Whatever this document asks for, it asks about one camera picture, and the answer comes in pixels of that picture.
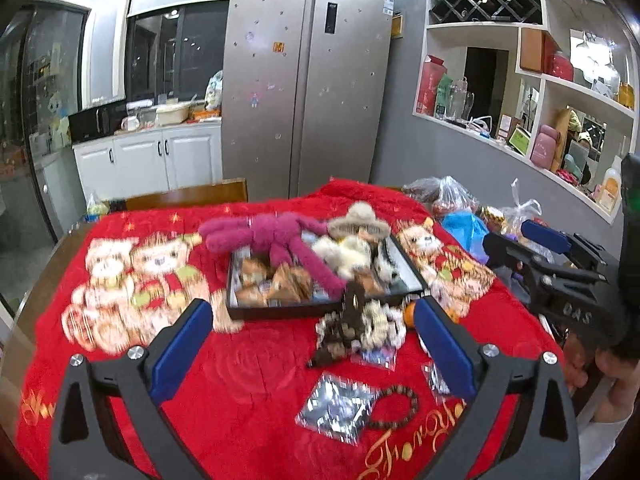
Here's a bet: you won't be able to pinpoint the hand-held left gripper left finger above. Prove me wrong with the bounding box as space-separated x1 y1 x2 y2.
49 299 215 480

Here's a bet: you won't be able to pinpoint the silver double-door fridge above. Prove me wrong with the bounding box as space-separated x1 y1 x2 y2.
221 0 392 198

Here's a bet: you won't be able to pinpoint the brown cardboard box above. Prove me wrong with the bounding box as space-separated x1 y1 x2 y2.
520 27 561 73

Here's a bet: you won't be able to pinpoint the pink insulated bag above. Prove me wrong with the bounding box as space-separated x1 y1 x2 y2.
530 125 562 170

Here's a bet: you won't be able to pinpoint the black white hair claw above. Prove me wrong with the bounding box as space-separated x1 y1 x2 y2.
375 242 402 281

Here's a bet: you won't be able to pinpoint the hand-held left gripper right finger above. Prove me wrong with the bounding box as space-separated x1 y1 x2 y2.
413 296 583 480

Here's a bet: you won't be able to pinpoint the person's right forearm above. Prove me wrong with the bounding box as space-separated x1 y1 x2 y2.
575 400 640 468

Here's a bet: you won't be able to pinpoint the dark brown hair claw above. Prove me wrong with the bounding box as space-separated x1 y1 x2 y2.
307 281 368 368

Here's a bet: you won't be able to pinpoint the clear bag of red fruit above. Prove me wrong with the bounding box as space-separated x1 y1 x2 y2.
430 176 482 221

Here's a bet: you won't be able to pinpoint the clear bag with jar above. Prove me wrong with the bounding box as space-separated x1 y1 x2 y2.
480 179 544 241

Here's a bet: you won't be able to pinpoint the white wall shelving unit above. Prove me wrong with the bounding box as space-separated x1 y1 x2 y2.
412 0 640 226

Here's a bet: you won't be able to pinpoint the blue plastic bag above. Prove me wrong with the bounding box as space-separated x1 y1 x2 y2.
442 210 489 263

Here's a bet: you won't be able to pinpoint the small clear plastic packet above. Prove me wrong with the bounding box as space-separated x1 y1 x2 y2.
422 362 453 396
350 345 399 371

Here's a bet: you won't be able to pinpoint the magenta plush toy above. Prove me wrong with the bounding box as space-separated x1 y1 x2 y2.
198 212 348 306

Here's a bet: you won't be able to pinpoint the white kitchen cabinets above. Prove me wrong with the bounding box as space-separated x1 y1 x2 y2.
72 122 223 202

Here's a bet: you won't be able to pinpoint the brown bead bracelet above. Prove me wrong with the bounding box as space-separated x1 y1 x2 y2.
367 385 420 431

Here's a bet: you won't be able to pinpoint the black rectangular tray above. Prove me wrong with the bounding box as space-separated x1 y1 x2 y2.
225 234 429 322

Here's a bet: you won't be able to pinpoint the white plush toy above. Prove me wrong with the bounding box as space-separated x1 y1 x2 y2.
312 236 373 279

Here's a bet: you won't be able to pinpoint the red gift box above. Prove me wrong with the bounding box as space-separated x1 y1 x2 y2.
416 55 447 115

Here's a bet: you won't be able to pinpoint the orange mandarin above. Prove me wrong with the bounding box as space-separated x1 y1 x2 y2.
403 301 462 330

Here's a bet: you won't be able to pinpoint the brown lace-trimmed scrunchie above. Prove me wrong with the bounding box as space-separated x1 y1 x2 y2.
316 300 407 362

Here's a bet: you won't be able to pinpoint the clear glass jars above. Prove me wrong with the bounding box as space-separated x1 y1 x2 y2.
450 77 476 122

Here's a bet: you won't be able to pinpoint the printed plastic bag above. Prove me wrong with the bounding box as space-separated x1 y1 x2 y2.
205 70 224 111

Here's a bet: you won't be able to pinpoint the dark plastic bag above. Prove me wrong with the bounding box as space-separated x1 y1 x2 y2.
402 177 447 202

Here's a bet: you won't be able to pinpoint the silver foil packet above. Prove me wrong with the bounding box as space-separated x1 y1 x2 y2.
295 372 378 444

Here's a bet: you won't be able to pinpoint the black microwave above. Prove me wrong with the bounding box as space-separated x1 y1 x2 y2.
67 104 128 143

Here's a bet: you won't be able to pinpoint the dark kitchen window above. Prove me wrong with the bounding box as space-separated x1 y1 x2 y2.
125 2 231 107

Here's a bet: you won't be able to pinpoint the white orange bottle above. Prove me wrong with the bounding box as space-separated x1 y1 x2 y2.
597 155 624 213

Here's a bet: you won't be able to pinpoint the brown snack packet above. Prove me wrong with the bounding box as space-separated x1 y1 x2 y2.
235 256 276 307
270 264 316 306

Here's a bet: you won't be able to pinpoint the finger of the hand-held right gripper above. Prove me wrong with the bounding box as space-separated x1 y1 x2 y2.
520 219 621 273
481 231 557 291

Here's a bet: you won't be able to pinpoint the glass sliding door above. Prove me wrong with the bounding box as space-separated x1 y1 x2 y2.
0 5 90 243

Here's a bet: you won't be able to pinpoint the red printed blanket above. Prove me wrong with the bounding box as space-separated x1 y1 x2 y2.
15 177 568 480

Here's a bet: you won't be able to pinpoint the beige fluffy hair claw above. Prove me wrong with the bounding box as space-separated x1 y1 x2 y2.
327 201 392 243

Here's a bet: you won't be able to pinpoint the green picture frame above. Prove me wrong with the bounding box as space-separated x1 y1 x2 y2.
509 127 532 156

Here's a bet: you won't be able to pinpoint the person's right hand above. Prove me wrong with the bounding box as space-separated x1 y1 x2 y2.
564 346 640 413

